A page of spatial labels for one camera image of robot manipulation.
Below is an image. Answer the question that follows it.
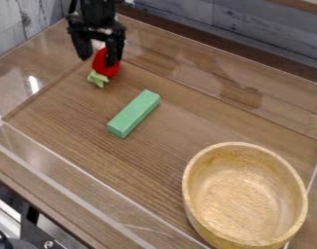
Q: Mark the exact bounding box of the black cable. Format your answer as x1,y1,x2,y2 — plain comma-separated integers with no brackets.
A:
0,227,14,249

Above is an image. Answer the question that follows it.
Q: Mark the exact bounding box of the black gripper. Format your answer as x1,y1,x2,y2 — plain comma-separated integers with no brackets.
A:
67,13,126,67

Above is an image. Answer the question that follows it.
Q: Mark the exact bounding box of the wooden bowl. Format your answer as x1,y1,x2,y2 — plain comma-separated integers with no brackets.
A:
182,142,308,249

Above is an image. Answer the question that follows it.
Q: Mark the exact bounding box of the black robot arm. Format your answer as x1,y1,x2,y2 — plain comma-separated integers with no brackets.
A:
67,0,126,67

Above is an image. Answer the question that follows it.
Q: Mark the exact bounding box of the red plush strawberry toy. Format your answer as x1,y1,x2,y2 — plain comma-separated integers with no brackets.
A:
87,48,121,89

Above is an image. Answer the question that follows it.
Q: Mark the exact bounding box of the clear acrylic table enclosure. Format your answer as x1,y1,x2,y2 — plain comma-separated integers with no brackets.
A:
0,20,317,249

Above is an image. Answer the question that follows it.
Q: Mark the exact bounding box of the green rectangular block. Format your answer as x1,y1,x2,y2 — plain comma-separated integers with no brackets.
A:
107,89,161,138

